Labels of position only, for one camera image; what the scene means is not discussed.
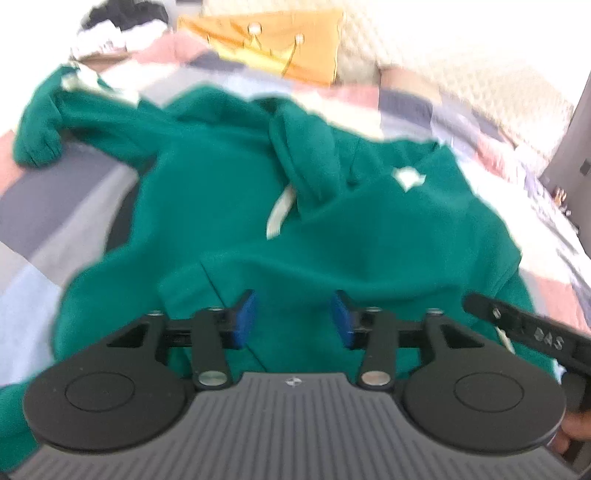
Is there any cream quilted headboard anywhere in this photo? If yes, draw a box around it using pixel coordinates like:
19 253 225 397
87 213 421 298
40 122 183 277
203 0 575 155

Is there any grey cabinet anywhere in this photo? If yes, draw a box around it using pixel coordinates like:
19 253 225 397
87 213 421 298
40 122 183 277
539 80 591 259

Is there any pile of white clothes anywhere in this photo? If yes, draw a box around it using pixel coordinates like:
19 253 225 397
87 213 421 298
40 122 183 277
71 0 175 61

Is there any brown cardboard box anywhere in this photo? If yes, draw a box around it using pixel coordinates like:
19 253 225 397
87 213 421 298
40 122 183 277
83 48 137 64

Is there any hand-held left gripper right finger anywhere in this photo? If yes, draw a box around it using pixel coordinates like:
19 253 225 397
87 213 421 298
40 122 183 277
331 289 486 389

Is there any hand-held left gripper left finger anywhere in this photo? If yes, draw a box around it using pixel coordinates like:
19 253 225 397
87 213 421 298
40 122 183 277
108 289 257 391

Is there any cream pillow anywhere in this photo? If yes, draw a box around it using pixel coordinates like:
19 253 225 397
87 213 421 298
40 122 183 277
336 44 385 88

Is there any person's right hand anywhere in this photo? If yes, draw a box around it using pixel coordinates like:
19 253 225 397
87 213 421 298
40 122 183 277
551 412 591 456

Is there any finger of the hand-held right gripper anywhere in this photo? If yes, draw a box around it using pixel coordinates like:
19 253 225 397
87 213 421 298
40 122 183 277
463 292 591 371

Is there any yellow pillow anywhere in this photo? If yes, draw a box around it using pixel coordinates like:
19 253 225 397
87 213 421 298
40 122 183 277
177 8 346 88

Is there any patchwork pastel blanket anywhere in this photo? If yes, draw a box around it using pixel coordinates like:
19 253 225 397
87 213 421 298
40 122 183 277
0 32 591 386

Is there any green hoodie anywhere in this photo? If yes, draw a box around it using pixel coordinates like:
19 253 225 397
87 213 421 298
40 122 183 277
0 64 563 464

